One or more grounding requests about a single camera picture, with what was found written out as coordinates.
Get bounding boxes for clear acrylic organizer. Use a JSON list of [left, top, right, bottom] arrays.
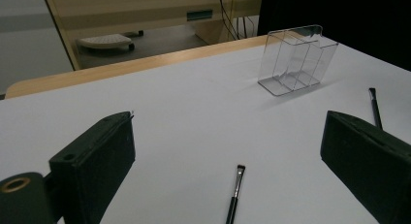
[[257, 24, 339, 97]]

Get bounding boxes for black pen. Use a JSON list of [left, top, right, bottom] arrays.
[[368, 87, 384, 130]]

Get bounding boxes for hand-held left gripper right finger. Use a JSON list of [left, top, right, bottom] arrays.
[[320, 110, 411, 224]]

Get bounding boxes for black desk cables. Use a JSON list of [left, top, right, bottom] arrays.
[[216, 0, 257, 41]]

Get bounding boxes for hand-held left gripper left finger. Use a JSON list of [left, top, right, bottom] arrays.
[[48, 111, 137, 224]]

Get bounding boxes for white table mat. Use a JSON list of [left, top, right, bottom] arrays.
[[0, 43, 411, 224]]

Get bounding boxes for blue desk label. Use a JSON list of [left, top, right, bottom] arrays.
[[186, 9, 214, 22]]

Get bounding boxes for light wooden desk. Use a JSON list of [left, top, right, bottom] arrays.
[[41, 0, 265, 72]]

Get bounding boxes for wooden table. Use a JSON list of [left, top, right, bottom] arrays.
[[4, 34, 269, 101]]

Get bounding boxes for black curtain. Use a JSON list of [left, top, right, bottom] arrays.
[[257, 0, 411, 72]]

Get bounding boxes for silver ferrule makeup brush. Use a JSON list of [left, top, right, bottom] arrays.
[[225, 164, 246, 224]]

